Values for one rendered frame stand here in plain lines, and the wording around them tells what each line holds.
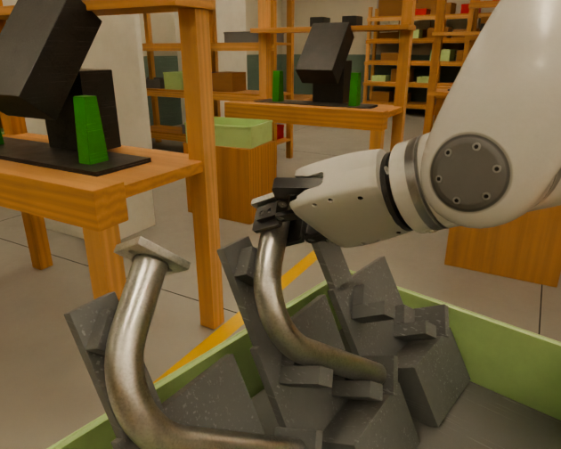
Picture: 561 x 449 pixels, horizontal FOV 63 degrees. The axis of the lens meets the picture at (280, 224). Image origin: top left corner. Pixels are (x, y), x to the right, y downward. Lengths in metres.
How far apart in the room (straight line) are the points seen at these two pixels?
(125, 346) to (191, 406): 0.12
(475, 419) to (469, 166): 0.53
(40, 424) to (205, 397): 1.66
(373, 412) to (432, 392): 0.13
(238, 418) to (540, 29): 0.43
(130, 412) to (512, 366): 0.58
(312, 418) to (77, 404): 1.65
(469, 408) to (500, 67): 0.58
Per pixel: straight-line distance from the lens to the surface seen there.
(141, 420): 0.40
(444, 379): 0.76
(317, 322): 0.61
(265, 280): 0.48
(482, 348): 0.80
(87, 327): 0.43
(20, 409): 2.24
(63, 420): 2.12
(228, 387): 0.52
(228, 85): 6.12
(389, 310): 0.65
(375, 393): 0.61
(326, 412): 0.62
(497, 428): 0.77
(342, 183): 0.41
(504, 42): 0.30
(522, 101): 0.29
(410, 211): 0.39
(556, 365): 0.78
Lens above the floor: 1.34
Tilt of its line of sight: 21 degrees down
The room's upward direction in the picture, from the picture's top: straight up
